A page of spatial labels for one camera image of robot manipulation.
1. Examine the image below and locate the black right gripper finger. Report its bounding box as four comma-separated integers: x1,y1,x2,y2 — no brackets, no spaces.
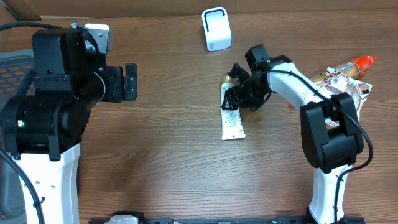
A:
221,86,241,110
229,63,251,84

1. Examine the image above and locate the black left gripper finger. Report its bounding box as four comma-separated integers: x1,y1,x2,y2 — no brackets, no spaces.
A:
124,63,137,82
124,80,137,101

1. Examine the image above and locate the white shampoo tube gold cap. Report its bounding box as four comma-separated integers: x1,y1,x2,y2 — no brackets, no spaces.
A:
220,75,246,141

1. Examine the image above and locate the beige cookie pouch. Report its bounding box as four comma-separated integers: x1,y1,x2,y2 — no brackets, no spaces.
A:
315,67,373,119

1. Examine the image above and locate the orange spaghetti package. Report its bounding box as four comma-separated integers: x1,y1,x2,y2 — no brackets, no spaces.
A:
287,55,377,108

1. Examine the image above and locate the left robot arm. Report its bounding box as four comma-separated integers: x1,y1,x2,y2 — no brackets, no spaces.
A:
1,23,138,223

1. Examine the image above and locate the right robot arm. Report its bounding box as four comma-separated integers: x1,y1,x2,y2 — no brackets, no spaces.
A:
221,45,364,223

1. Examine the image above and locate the white barcode scanner stand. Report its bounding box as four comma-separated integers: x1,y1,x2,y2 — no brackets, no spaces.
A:
201,7,232,52

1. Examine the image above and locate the grey plastic shopping basket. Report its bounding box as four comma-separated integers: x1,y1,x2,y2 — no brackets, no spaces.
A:
1,49,34,224

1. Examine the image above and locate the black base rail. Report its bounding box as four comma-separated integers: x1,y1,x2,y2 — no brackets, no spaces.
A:
88,210,365,224

